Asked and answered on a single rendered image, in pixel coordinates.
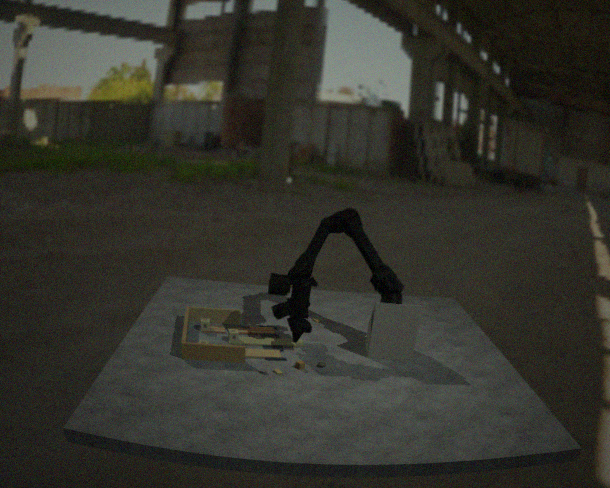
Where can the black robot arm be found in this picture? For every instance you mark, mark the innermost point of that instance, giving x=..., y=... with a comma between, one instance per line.
x=348, y=221

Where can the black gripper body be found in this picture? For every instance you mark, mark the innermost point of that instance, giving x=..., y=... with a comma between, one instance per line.
x=298, y=323

